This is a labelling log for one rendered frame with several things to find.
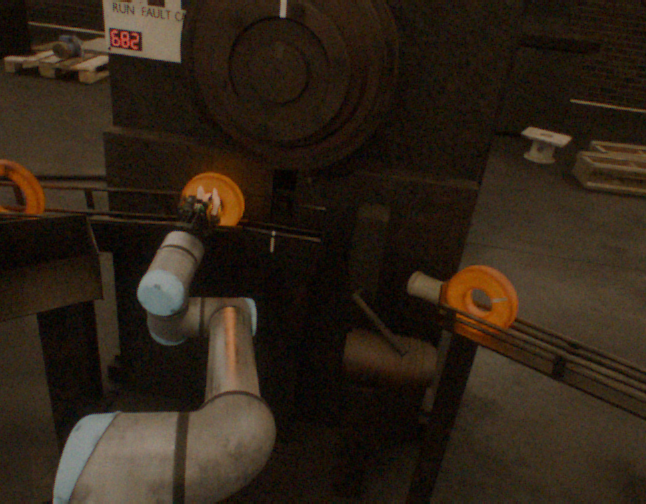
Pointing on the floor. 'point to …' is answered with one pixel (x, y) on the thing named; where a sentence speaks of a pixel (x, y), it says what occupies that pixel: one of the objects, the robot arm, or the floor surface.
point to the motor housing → (383, 357)
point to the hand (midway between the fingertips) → (212, 196)
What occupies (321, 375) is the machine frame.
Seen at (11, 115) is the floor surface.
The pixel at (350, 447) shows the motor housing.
